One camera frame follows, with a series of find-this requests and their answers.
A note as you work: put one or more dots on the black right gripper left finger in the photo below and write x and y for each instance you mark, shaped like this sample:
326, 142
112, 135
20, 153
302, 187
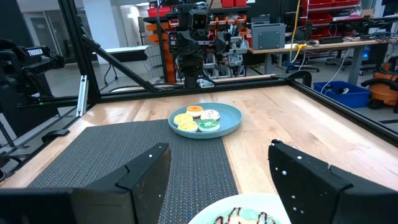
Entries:
133, 189

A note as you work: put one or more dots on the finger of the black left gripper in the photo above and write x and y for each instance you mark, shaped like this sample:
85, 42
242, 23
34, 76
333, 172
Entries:
224, 42
187, 43

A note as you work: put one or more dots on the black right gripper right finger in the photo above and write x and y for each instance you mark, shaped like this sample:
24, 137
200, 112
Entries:
311, 189

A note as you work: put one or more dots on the orange glazed small donut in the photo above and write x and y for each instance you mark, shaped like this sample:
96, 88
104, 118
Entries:
195, 111

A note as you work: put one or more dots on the large mint glazed donut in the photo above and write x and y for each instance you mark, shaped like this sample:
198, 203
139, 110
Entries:
245, 216

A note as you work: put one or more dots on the white sprinkled small donut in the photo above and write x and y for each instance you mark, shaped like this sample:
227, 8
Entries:
210, 114

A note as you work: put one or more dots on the yellow glazed small donut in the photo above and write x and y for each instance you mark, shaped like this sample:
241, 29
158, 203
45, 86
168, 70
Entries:
188, 126
182, 118

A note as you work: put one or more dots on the green glazed small donut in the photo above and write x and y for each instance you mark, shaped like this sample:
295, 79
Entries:
209, 125

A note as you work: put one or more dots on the orange parts bin shelf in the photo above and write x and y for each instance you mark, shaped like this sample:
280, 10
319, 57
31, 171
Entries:
169, 67

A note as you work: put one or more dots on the grey metal box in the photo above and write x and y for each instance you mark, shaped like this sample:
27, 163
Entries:
268, 36

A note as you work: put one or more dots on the grey woven placemat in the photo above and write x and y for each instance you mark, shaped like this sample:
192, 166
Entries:
109, 149

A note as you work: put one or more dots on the light blue plate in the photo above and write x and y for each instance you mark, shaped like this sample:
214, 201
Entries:
230, 116

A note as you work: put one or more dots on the white plate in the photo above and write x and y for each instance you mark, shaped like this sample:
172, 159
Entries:
205, 213

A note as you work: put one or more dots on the red storage bin rack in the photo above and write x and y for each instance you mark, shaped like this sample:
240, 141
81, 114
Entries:
317, 18

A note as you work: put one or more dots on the blue storage bin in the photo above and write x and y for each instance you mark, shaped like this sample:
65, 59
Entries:
354, 98

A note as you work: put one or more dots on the wooden workbench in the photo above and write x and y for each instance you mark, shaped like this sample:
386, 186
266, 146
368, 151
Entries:
326, 45

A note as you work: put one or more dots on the orange shop vacuum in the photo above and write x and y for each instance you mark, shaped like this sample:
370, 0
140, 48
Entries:
384, 91

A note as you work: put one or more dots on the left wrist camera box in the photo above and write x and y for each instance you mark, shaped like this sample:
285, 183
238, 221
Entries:
199, 20

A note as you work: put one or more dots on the black table frame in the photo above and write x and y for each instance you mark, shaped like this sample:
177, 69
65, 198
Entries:
248, 84

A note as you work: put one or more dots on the silver aluminium bracket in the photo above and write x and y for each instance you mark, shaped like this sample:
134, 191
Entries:
82, 96

